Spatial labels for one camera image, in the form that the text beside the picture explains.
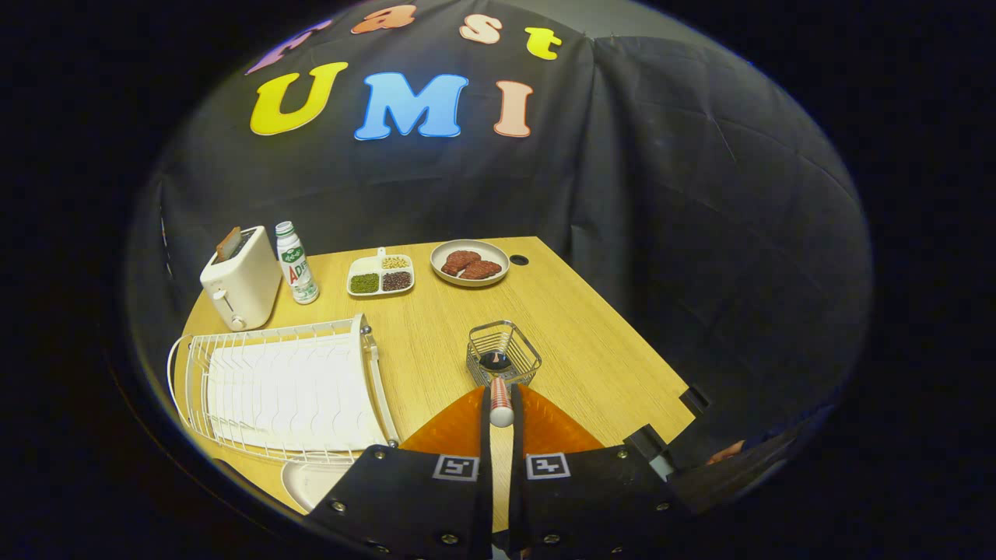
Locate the white divided dish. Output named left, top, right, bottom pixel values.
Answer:
left=346, top=247, right=416, bottom=298

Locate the white toaster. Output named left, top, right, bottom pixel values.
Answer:
left=199, top=226, right=282, bottom=332

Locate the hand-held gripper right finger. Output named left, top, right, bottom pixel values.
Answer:
left=507, top=383, right=693, bottom=560

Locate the metal wire basket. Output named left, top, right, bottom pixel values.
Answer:
left=465, top=320, right=543, bottom=390

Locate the beige plate with meat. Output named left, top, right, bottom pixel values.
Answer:
left=430, top=239, right=510, bottom=289

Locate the black backdrop cloth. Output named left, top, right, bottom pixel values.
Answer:
left=128, top=4, right=872, bottom=467

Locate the beige round plate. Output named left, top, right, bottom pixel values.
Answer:
left=280, top=459, right=359, bottom=514

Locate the white wire dish rack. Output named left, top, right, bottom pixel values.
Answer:
left=167, top=313, right=402, bottom=466

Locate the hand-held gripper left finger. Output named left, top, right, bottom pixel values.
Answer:
left=307, top=385, right=495, bottom=560

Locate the white drip tray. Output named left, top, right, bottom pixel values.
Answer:
left=204, top=334, right=388, bottom=452

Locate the spoon with red checkered handle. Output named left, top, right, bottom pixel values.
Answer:
left=479, top=350, right=516, bottom=429

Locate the white bottle with green label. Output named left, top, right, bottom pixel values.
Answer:
left=275, top=221, right=320, bottom=305

